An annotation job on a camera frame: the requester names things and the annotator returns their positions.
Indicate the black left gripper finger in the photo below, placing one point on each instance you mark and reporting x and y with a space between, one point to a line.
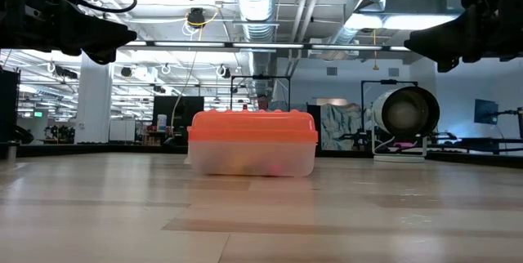
102 36
104 56

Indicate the clear supply box orange lid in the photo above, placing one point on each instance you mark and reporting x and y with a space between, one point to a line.
253 128

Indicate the dark monitor on arm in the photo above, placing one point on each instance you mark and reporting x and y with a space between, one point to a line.
486 112

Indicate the white pillar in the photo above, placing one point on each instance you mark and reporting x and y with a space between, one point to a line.
94 99

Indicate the white cabinet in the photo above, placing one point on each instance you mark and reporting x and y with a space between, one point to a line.
122 130

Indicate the long ceiling light strip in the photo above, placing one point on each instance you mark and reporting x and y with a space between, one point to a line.
188 44

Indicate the white canister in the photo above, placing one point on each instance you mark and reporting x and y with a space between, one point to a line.
162 123

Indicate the black cabinet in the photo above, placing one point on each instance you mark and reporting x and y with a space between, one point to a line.
9 103

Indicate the black monitor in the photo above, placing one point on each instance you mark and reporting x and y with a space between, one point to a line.
188 112

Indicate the teal and white tarp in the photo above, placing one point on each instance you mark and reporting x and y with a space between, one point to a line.
339 128

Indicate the black upright panel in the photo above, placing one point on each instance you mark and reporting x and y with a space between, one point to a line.
314 124

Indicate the black ceiling camera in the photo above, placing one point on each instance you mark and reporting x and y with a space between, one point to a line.
196 17

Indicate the silver spiral air duct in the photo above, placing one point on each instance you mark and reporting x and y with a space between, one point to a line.
345 34
257 5

